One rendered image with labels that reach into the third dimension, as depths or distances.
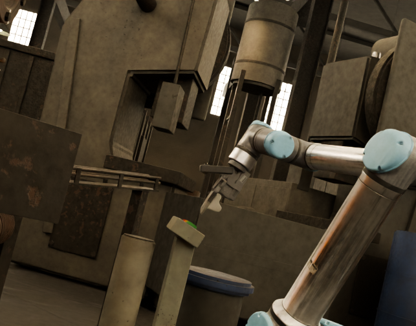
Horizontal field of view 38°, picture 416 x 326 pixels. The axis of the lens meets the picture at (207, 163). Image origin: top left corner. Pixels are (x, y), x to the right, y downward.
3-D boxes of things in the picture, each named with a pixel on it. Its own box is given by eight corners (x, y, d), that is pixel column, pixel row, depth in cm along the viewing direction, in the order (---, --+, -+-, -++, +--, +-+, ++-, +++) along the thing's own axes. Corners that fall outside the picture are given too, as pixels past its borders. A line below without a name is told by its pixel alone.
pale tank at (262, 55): (190, 253, 976) (255, -7, 1015) (185, 248, 1067) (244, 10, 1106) (244, 266, 986) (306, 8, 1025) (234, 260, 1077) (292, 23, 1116)
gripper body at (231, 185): (232, 202, 204) (252, 173, 205) (211, 188, 203) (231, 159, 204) (229, 202, 211) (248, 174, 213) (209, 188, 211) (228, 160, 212)
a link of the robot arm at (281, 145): (304, 138, 197) (284, 134, 208) (276, 127, 192) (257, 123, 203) (294, 165, 197) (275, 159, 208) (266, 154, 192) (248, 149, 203)
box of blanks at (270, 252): (168, 326, 332) (202, 191, 338) (131, 295, 409) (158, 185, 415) (322, 353, 369) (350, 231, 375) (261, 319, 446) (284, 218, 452)
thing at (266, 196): (245, 290, 619) (270, 187, 628) (309, 318, 521) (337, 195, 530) (201, 281, 595) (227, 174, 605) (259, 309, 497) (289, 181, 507)
